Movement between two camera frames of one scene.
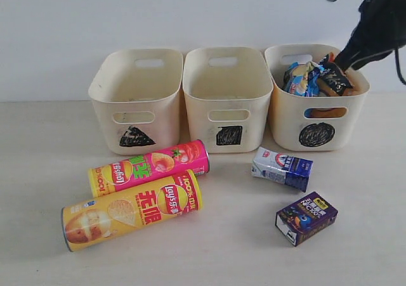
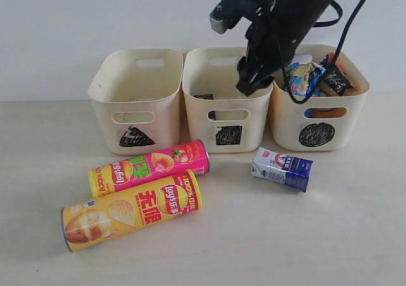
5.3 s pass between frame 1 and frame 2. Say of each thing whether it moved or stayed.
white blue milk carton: stayed
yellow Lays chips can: stayed
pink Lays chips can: stayed
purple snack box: moved
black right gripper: moved
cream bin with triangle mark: stayed
